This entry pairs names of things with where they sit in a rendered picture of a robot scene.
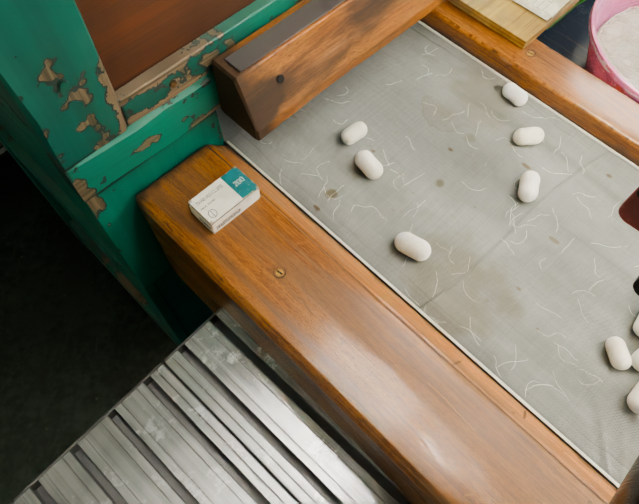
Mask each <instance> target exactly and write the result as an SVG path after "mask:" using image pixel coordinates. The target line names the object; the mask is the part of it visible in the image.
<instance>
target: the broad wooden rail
mask: <svg viewBox="0 0 639 504"><path fill-rule="evenodd" d="M234 166H236V167H237V168H238V169H240V170H241V171H242V172H243V173H244V174H245V175H246V176H247V177H248V178H250V179H251V180H252V181H253V182H254V183H255V184H256V185H257V186H259V191H260V198H259V199H258V200H257V201H255V202H254V203H253V204H252V205H250V206H249V207H248V208H247V209H245V210H244V211H243V212H242V213H240V214H239V215H238V216H237V217H235V218H234V219H233V220H232V221H230V222H229V223H228V224H227V225H225V226H224V227H223V228H222V229H220V230H219V231H218V232H217V233H215V234H213V233H212V232H211V231H210V230H209V229H208V228H207V227H206V226H205V225H204V224H203V223H202V222H201V221H200V220H199V219H198V218H197V217H196V216H195V215H194V214H193V213H192V212H191V209H190V207H189V204H188V201H189V200H191V199H192V198H193V197H195V196H196V195H197V194H199V193H200V192H201V191H203V190H204V189H205V188H207V187H208V186H209V185H211V184H212V183H213V182H214V181H216V180H217V179H218V178H220V177H221V176H222V175H224V174H225V173H226V172H228V171H229V170H230V169H232V168H233V167H234ZM136 201H137V204H138V206H139V208H140V210H141V212H142V214H143V216H144V217H145V219H146V221H147V222H148V223H149V225H150V227H151V229H152V231H153V233H154V235H155V237H156V238H157V240H158V242H159V244H160V246H161V248H162V250H163V252H164V254H165V256H166V258H167V259H168V261H169V263H170V265H171V267H172V269H173V271H174V272H175V273H176V274H177V275H178V276H179V277H180V278H181V279H182V280H183V281H184V282H185V283H186V284H187V285H188V286H189V288H190V289H191V290H192V291H193V292H194V293H195V294H196V295H197V296H198V297H199V298H200V299H201V300H202V301H203V302H204V303H205V304H206V305H207V306H208V307H209V308H210V309H211V310H212V311H213V312H214V313H215V312H216V311H217V310H218V309H219V308H220V307H221V306H222V307H223V308H224V309H225V310H226V311H227V312H228V314H229V315H230V316H231V317H232V318H233V319H234V320H235V321H236V322H237V323H238V324H239V325H240V326H241V327H242V328H243V329H244V330H245V331H246V332H247V333H248V334H249V335H250V336H251V337H252V338H253V339H254V340H255V341H256V342H257V343H258V344H259V345H260V346H261V347H262V348H263V349H264V350H265V351H266V353H267V354H268V355H269V356H270V357H271V358H272V359H273V360H274V361H275V362H276V363H277V364H278V365H279V366H280V367H281V368H282V369H283V370H284V371H285V372H286V373H287V374H288V375H289V376H290V377H291V378H292V379H293V380H294V381H295V382H296V383H297V384H298V385H299V386H300V387H301V388H302V389H303V390H304V391H305V392H306V393H307V394H308V395H309V397H310V398H311V399H312V400H313V401H314V402H315V403H316V404H317V405H318V406H319V407H320V408H321V409H322V410H323V411H324V412H325V413H326V414H327V415H328V416H329V417H330V418H331V419H332V420H333V421H334V422H335V423H336V424H337V425H338V426H339V427H340V428H341V429H342V430H343V431H344V432H345V433H346V434H347V435H348V436H349V437H350V439H351V440H352V441H353V442H354V443H355V444H356V445H357V446H358V447H359V448H360V449H361V450H362V451H363V452H364V453H365V454H366V455H367V456H368V457H369V458H370V459H371V460H372V461H373V462H374V463H375V464H376V465H377V466H378V467H379V468H380V469H381V470H382V471H383V472H384V473H385V474H386V475H387V476H388V477H389V478H390V479H391V481H392V482H393V483H394V484H395V485H396V486H397V487H398V488H399V489H400V490H401V491H402V492H403V493H404V494H405V495H406V496H407V497H408V498H409V499H410V500H411V501H412V502H413V503H412V502H411V501H410V500H409V499H408V498H407V497H406V496H405V495H404V494H403V493H401V492H400V491H399V490H398V489H397V488H396V487H395V486H394V485H393V484H392V483H391V482H390V481H389V480H388V479H387V478H386V477H385V476H384V475H383V474H382V473H381V474H382V475H383V476H384V477H385V478H386V479H387V480H388V481H389V482H390V483H391V484H392V485H393V486H394V487H395V488H396V489H397V490H398V491H399V492H400V493H401V494H402V495H403V496H404V497H405V498H406V499H407V500H408V501H409V503H410V504H609V502H610V501H611V499H612V497H613V496H614V494H615V493H616V491H617V489H616V488H615V487H614V486H612V485H611V484H610V483H609V482H608V481H607V480H606V479H604V478H603V477H602V476H601V475H600V474H599V473H598V472H597V471H595V470H594V469H593V468H592V467H591V466H590V465H589V464H588V463H586V462H585V461H584V460H583V459H582V458H581V457H580V456H578V455H577V454H576V453H575V452H574V451H573V450H572V449H571V448H569V447H568V446H567V445H566V444H565V443H564V442H563V441H561V440H560V439H559V438H558V437H557V436H556V435H555V434H554V433H552V432H551V431H550V430H549V429H548V428H547V427H546V426H545V425H543V424H542V423H541V422H540V421H539V420H538V419H537V418H535V417H534V416H533V415H532V414H531V413H530V412H529V411H528V410H526V409H525V408H524V407H523V406H522V405H521V404H520V403H518V402H517V401H516V400H515V399H514V398H513V397H512V396H511V395H509V394H508V393H507V392H506V391H505V390H504V389H503V388H502V387H500V386H499V385H498V384H497V383H496V382H495V381H494V380H492V379H491V378H490V377H489V376H488V375H487V374H486V373H485V372H483V371H482V370H481V369H480V368H479V367H478V366H477V365H475V364H474V363H473V362H472V361H471V360H470V359H469V358H468V357H466V356H465V355H464V354H463V353H462V352H461V351H460V350H459V349H457V348H456V347H455V346H454V345H453V344H452V343H451V342H449V341H448V340H447V339H446V338H445V337H444V336H443V335H442V334H440V333H439V332H438V331H437V330H436V329H435V328H434V327H432V326H431V325H430V324H429V323H428V322H427V321H426V320H425V319H423V318H422V317H421V316H420V315H419V314H418V313H417V312H416V311H414V310H413V309H412V308H411V307H410V306H409V305H408V304H406V303H405V302H404V301H403V300H402V299H401V298H400V297H399V296H397V295H396V294H395V293H394V292H393V291H392V290H391V289H389V288H388V287H387V286H386V285H385V284H384V283H383V282H382V281H380V280H379V279H378V278H377V277H376V276H375V275H374V274H373V273H371V272H370V271H369V270H368V269H367V268H366V267H365V266H363V265H362V264H361V263H360V262H359V261H358V260H357V259H356V258H354V257H353V256H352V255H351V254H350V253H349V252H348V251H346V250H345V249H344V248H343V247H342V246H341V245H340V244H339V243H337V242H336V241H335V240H334V239H333V238H332V237H331V236H330V235H328V234H327V233H326V232H325V231H324V230H323V229H322V228H320V227H319V226H318V225H317V224H316V223H315V222H314V221H313V220H311V219H310V218H309V217H308V216H307V215H306V214H305V213H303V212H302V211H301V210H300V209H299V208H298V207H297V206H296V205H294V204H293V203H292V202H291V201H290V200H289V199H288V198H287V197H285V196H284V195H283V194H282V193H281V192H280V191H279V190H277V189H276V188H275V187H274V186H273V185H272V184H271V183H270V182H268V181H267V180H266V179H265V178H264V177H263V176H262V175H260V174H259V173H258V172H257V171H256V170H255V169H254V168H253V167H251V166H250V165H249V164H248V163H247V162H246V161H245V160H244V159H242V158H241V157H240V156H239V155H238V154H237V153H236V152H234V151H233V150H232V149H231V148H230V147H229V146H222V145H205V146H203V147H202V148H200V149H199V150H197V151H196V152H195V153H193V154H192V155H191V156H189V157H188V158H186V159H185V160H184V161H182V162H181V163H180V164H178V165H177V166H175V167H174V168H173V169H171V170H170V171H169V172H167V173H166V174H164V175H163V176H162V177H160V178H159V179H158V180H156V181H155V182H153V183H152V184H151V185H149V186H148V187H146V188H145V189H144V190H142V191H141V192H140V193H138V194H137V195H136Z"/></svg>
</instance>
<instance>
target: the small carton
mask: <svg viewBox="0 0 639 504"><path fill-rule="evenodd" d="M259 198H260V191H259V186H257V185H256V184H255V183H254V182H253V181H252V180H251V179H250V178H248V177H247V176H246V175H245V174H244V173H243V172H242V171H241V170H240V169H238V168H237V167H236V166H234V167H233V168H232V169H230V170H229V171H228V172H226V173H225V174H224V175H222V176H221V177H220V178H218V179H217V180H216V181H214V182H213V183H212V184H211V185H209V186H208V187H207V188H205V189H204V190H203V191H201V192H200V193H199V194H197V195H196V196H195V197H193V198H192V199H191V200H189V201H188V204H189V207H190V209H191V212H192V213H193V214H194V215H195V216H196V217H197V218H198V219H199V220H200V221H201V222H202V223H203V224H204V225H205V226H206V227H207V228H208V229H209V230H210V231H211V232H212V233H213V234H215V233H217V232H218V231H219V230H220V229H222V228H223V227H224V226H225V225H227V224H228V223H229V222H230V221H232V220H233V219H234V218H235V217H237V216H238V215H239V214H240V213H242V212H243V211H244V210H245V209H247V208H248V207H249V206H250V205H252V204H253V203H254V202H255V201H257V200H258V199H259Z"/></svg>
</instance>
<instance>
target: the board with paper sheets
mask: <svg viewBox="0 0 639 504"><path fill-rule="evenodd" d="M447 1H448V2H450V3H451V4H453V5H455V6H456V7H458V8H459V9H461V10H462V11H464V12H465V13H467V14H469V15H470V16H472V17H473V18H475V19H476V20H478V21H479V22H481V23H483V24H484V25H486V26H487V27H489V28H490V29H492V30H493V31H495V32H497V33H498V34H500V35H501V36H503V37H504V38H506V39H507V40H509V41H511V42H512V43H514V44H515V45H517V46H518V47H520V48H522V49H524V48H525V47H526V46H528V45H529V44H530V43H531V42H532V41H533V40H534V39H536V38H537V37H538V36H539V35H540V34H541V33H543V32H544V31H545V30H546V29H547V28H548V27H550V26H551V25H552V24H553V23H554V22H555V21H556V20H558V19H559V18H560V17H561V16H562V15H563V14H565V13H566V12H567V11H568V10H569V9H570V8H572V7H573V6H574V5H575V4H576V3H577V2H579V1H580V0H570V1H569V2H567V3H566V4H565V5H564V6H563V7H562V8H561V9H560V10H559V11H558V13H557V14H556V15H555V16H554V17H553V18H552V17H551V18H549V19H548V20H547V21H546V20H544V19H543V18H541V17H539V16H538V15H536V14H534V13H533V12H531V11H529V10H528V9H526V8H524V7H523V6H521V5H519V4H518V3H516V2H514V1H513V0H447Z"/></svg>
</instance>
